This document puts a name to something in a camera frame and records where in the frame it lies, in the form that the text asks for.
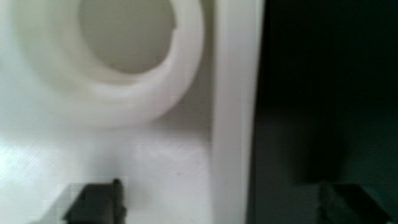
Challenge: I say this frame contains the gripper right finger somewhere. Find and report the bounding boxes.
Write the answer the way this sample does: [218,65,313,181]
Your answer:
[316,183,398,224]

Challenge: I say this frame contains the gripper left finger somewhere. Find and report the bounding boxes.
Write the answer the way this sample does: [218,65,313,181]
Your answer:
[62,179,128,224]

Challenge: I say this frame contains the white square tabletop part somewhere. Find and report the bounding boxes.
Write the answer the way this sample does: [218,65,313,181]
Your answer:
[0,0,266,224]

